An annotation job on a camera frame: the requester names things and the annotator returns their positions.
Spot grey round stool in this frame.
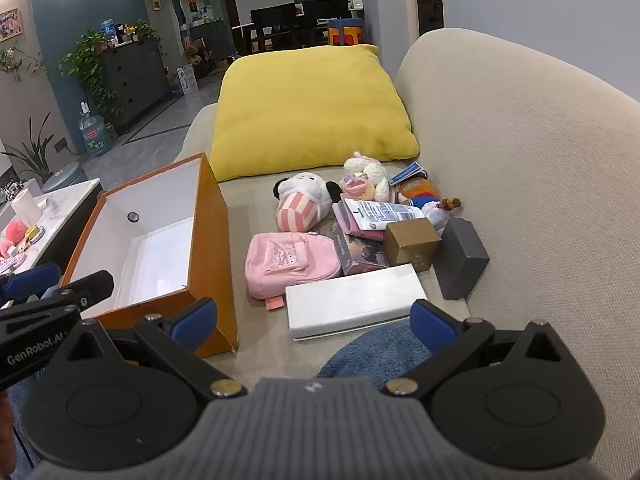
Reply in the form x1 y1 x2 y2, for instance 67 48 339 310
42 162 88 193

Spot small green plant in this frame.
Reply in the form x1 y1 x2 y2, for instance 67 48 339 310
120 19 157 43

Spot dark dining chair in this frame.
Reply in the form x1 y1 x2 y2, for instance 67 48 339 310
250 2 298 53
302 0 351 48

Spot white marble side table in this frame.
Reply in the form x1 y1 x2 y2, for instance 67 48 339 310
0 178 103 291

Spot large blue water jug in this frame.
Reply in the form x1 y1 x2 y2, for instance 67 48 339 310
77 102 113 157

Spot beige fabric sofa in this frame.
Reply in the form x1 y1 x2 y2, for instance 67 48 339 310
172 27 640 461

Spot colourful framed wall picture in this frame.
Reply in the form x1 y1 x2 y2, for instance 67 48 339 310
0 8 23 42

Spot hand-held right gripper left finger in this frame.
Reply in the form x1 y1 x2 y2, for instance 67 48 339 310
50 297 248 401

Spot picture printed card box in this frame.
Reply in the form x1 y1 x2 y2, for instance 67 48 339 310
330 220 393 277

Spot wall hanging vine plant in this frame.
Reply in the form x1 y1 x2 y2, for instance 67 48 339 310
0 45 46 81

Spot trailing green plant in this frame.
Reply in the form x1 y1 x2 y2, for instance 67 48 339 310
57 30 123 121

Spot pink snap wallet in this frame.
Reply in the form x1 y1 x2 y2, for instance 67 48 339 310
332 205 386 243

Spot cream pink crochet plush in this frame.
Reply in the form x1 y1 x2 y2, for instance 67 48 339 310
341 151 391 203

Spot pink fluffy ball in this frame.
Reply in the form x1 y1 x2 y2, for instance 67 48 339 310
4 220 32 244

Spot gold cardboard box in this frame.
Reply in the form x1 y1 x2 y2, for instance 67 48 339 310
383 217 443 273

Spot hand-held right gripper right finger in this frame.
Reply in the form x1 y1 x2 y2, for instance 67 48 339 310
382 299 593 401

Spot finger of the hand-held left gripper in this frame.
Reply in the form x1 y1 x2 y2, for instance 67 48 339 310
55 270 115 309
0 262 62 303

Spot dark grey sideboard cabinet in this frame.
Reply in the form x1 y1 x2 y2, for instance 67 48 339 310
97 37 171 128

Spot white floor appliance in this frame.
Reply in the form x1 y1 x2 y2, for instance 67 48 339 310
177 64 198 95

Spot white paper roll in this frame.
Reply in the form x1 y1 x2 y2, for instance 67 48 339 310
11 191 42 226

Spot grey cardboard box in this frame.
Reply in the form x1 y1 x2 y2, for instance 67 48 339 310
432 216 491 301

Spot yellow pillow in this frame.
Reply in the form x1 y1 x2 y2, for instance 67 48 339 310
209 44 421 183

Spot person's denim trouser leg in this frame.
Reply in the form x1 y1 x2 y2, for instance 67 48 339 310
316 321 436 381
7 377 51 467

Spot white dog plush pink stripes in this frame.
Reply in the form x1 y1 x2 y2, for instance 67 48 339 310
272 172 343 233

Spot long leaf potted plant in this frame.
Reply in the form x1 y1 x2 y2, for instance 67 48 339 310
0 112 56 181

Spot orange plush doll blue tag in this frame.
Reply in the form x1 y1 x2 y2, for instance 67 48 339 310
389 160 462 233

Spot stacked coloured stools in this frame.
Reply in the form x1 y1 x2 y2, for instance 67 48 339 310
327 17 364 46

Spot small pink backpack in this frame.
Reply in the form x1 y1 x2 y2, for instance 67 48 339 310
244 231 343 311

